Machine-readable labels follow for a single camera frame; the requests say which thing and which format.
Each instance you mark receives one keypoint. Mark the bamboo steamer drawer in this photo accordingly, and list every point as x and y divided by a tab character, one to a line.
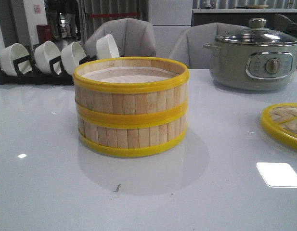
131	90
132	135

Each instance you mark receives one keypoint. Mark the woven bamboo steamer lid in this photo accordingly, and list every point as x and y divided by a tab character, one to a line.
280	122

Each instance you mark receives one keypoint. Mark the grey armchair left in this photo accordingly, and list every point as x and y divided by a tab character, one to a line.
133	37

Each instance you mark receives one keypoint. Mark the grey armchair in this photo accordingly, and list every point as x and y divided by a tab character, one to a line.
133	37
189	46

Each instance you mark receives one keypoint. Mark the grey armchair right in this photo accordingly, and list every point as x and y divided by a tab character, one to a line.
189	46

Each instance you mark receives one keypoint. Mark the white ceramic bowl rightmost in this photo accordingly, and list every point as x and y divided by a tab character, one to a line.
106	47

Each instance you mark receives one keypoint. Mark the white ceramic bowl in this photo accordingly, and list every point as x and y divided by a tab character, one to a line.
8	55
106	47
43	54
71	55

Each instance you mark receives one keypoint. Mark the grey electric cooking pot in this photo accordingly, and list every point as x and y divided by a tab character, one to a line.
250	67

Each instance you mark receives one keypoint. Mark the black bowl rack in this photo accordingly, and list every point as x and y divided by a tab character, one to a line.
28	73

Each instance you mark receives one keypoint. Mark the red bin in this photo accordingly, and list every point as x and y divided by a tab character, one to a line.
44	33

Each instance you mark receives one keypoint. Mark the glass pot lid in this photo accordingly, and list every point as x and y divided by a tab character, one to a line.
257	34

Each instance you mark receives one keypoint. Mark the dark sideboard counter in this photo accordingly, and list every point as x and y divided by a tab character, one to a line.
239	16

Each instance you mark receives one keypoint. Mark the person in background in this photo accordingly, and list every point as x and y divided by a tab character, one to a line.
51	7

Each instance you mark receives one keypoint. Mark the white ceramic bowl leftmost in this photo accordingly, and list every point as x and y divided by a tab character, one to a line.
8	55

